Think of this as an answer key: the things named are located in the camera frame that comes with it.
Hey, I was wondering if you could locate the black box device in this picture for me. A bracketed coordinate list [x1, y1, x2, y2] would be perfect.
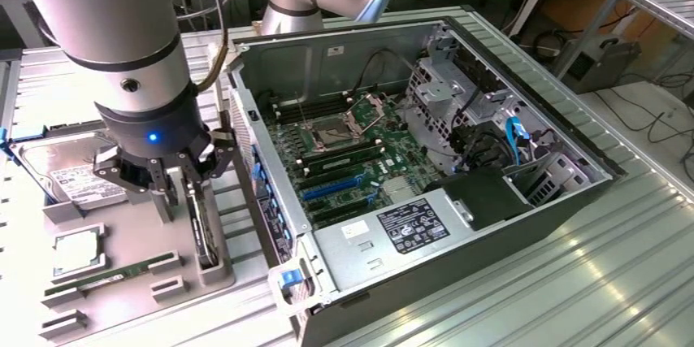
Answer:
[557, 33, 642, 94]

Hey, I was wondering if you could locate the black fan shroud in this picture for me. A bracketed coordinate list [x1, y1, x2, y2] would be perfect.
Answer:
[421, 165, 535, 231]

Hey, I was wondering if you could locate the blue expansion slot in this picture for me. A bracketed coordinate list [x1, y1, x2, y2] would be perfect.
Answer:
[299, 173, 365, 202]

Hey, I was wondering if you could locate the grey power supply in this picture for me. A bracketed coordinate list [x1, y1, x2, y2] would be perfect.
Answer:
[309, 195, 473, 293]

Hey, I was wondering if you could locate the aluminium frame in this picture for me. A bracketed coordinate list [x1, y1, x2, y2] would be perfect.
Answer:
[594, 0, 694, 72]

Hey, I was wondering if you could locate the black open PC case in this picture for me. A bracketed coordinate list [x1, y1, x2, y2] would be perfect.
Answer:
[222, 15, 626, 347]

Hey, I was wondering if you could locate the silver CPU chip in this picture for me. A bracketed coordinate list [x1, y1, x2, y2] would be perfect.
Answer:
[49, 232, 105, 280]

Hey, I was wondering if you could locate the metal disk bay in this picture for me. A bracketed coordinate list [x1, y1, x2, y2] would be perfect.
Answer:
[401, 55, 523, 150]

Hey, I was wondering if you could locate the green RAM stick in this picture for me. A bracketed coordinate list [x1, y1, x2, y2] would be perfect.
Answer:
[42, 254, 176, 296]

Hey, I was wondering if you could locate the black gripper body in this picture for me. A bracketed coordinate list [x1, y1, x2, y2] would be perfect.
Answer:
[94, 85, 213, 194]

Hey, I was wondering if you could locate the CPU socket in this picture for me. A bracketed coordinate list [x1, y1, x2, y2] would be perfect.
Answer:
[305, 118, 360, 150]

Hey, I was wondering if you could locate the installed RAM stick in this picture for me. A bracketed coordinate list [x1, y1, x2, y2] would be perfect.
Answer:
[299, 147, 381, 174]

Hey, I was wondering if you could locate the blue case latch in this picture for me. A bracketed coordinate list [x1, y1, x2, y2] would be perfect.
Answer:
[277, 268, 303, 288]

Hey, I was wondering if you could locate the blue wire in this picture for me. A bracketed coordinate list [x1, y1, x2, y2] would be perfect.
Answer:
[501, 116, 529, 162]

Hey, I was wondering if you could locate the black wire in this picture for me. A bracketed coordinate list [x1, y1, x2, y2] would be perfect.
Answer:
[348, 47, 413, 95]

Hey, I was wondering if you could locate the black graphics card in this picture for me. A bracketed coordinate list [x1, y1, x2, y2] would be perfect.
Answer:
[184, 176, 224, 271]

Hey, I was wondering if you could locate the grey parts rack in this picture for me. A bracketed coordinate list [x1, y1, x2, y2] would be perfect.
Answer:
[0, 119, 242, 344]

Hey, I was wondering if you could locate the green motherboard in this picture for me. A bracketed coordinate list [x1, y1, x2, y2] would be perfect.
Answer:
[257, 89, 436, 231]

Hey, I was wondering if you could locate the silver chipset heatsink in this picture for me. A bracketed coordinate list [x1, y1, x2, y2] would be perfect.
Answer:
[380, 177, 421, 198]

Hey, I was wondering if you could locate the metal socket cover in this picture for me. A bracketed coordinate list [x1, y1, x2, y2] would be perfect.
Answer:
[343, 92, 389, 128]

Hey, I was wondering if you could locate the thin locking lever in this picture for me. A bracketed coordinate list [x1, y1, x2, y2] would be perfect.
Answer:
[293, 89, 315, 129]

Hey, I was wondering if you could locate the beige arm cable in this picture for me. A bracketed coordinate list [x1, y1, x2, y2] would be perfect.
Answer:
[194, 0, 240, 93]

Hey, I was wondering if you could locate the silver hard disk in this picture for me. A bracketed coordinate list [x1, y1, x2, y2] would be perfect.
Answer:
[8, 130, 132, 206]

